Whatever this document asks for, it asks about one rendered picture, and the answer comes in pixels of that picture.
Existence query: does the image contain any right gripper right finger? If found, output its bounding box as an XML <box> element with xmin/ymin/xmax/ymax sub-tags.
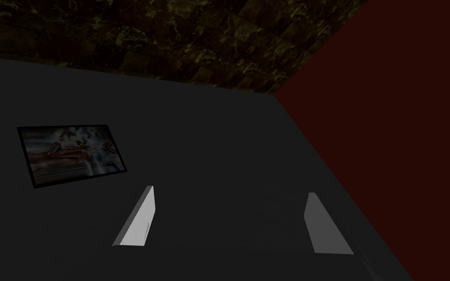
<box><xmin>304</xmin><ymin>192</ymin><xmax>370</xmax><ymax>270</ymax></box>

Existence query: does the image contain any dark framed wall picture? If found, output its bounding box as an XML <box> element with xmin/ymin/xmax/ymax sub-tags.
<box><xmin>16</xmin><ymin>124</ymin><xmax>128</xmax><ymax>190</ymax></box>

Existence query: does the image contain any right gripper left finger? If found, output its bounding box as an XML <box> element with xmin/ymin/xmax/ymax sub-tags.
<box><xmin>111</xmin><ymin>185</ymin><xmax>156</xmax><ymax>247</ymax></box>

